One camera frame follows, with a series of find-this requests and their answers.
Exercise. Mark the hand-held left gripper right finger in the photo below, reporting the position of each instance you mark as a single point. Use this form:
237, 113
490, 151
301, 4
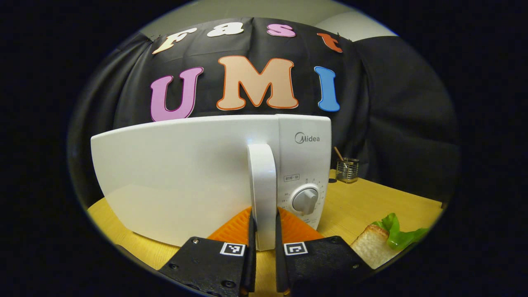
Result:
281, 255

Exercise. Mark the wooden stick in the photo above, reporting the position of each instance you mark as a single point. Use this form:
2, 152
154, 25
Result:
339, 154

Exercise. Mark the green lettuce leaf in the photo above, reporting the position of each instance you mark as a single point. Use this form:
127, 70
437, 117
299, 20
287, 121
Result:
398, 235

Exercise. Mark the white microwave oven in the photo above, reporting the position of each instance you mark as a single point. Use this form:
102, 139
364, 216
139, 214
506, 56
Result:
185, 173

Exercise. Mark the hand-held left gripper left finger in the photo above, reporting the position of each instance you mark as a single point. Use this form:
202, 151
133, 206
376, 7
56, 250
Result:
251, 255

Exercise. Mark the bread slice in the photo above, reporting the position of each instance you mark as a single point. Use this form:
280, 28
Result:
371, 247

